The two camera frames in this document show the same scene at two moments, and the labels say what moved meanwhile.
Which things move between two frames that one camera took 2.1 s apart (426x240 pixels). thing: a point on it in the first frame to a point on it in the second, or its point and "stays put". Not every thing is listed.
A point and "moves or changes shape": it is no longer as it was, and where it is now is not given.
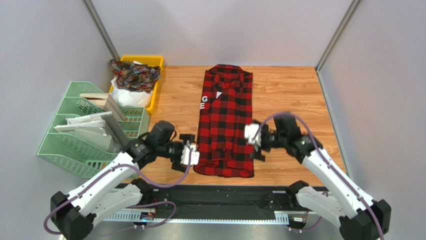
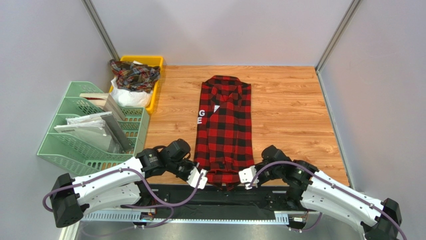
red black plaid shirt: (226, 108) moves or changes shape
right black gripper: (262, 143) to (261, 170)
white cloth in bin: (125, 98) stays put
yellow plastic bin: (156, 61) stays put
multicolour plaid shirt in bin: (135, 77) stays put
